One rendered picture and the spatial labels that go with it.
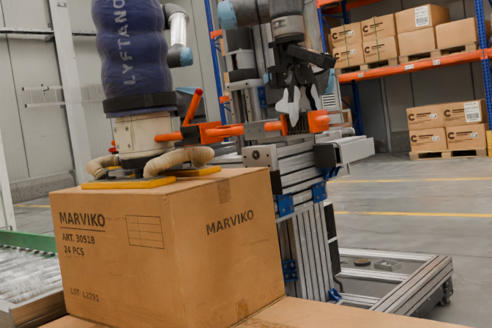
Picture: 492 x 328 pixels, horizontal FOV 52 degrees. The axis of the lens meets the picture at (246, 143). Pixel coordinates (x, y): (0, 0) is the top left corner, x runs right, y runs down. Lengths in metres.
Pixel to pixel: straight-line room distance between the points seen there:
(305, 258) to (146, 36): 1.20
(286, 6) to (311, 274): 1.39
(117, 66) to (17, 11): 10.59
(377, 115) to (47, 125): 7.00
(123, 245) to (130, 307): 0.17
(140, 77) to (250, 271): 0.64
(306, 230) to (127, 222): 1.03
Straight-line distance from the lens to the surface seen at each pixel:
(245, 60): 2.13
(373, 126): 10.52
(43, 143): 11.80
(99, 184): 1.59
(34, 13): 12.26
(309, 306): 1.53
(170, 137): 1.48
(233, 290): 1.45
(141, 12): 1.55
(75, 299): 1.76
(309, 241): 2.27
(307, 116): 1.16
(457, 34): 8.57
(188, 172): 1.56
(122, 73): 1.53
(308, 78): 1.21
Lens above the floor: 1.10
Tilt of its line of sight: 3 degrees down
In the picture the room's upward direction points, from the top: 8 degrees counter-clockwise
